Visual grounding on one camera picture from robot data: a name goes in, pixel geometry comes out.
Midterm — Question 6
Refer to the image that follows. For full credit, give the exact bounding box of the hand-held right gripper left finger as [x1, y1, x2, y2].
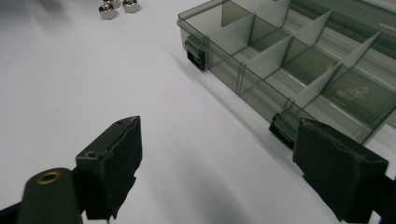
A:
[75, 115, 144, 221]

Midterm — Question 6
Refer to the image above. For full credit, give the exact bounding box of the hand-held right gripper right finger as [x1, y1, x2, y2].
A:
[291, 118, 389, 224]

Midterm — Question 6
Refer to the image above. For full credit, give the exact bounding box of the clear grey plastic compartment box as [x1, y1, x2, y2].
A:
[177, 0, 396, 151]

